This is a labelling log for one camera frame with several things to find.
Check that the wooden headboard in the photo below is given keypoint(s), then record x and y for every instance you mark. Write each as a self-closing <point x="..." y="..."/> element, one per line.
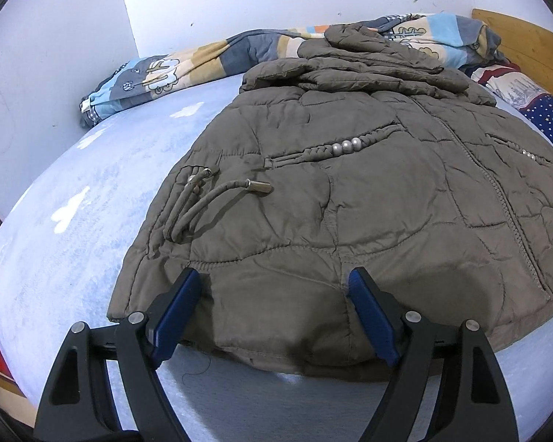
<point x="530" y="41"/>

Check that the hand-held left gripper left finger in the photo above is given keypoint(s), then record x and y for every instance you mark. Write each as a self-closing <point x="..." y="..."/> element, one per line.
<point x="177" y="315"/>

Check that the striped city print pillow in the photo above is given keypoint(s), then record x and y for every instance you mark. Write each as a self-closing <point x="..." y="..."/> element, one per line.
<point x="511" y="85"/>

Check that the patchwork cartoon print blanket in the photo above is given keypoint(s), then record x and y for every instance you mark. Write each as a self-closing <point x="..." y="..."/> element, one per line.
<point x="175" y="71"/>

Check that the light blue cloud bed sheet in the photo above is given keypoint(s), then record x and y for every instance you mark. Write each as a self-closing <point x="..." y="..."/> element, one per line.
<point x="87" y="202"/>

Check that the olive quilted hooded jacket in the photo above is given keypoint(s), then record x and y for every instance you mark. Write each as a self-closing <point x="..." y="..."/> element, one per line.
<point x="373" y="193"/>

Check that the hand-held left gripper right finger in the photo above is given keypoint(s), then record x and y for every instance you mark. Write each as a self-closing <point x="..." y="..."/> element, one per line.
<point x="373" y="317"/>

